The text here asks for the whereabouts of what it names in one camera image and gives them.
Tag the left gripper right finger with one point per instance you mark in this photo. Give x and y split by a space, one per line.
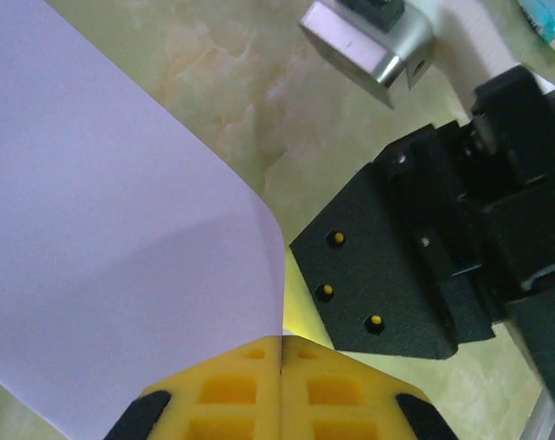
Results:
341 394

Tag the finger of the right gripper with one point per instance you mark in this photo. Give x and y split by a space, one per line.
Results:
387 275
300 307

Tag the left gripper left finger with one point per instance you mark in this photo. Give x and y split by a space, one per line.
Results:
231 394

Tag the lilac square paper sheet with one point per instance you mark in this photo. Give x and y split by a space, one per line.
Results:
98 206

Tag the blue white packet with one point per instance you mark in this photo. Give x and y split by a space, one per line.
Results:
552 23

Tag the aluminium side rail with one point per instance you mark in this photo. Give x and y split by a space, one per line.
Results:
552 426

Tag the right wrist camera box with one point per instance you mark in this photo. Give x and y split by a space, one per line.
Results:
364 41

